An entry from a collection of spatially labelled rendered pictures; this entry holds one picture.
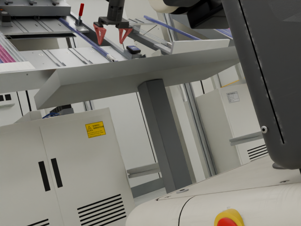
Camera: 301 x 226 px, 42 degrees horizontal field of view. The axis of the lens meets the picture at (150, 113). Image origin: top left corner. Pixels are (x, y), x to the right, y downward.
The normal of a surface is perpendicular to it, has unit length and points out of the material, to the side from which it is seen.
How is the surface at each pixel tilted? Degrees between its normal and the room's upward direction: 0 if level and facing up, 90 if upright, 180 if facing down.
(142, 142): 90
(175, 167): 90
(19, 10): 135
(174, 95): 90
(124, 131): 90
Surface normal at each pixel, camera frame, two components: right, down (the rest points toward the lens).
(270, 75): -0.75, 0.15
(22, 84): 0.59, 0.50
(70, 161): 0.57, -0.24
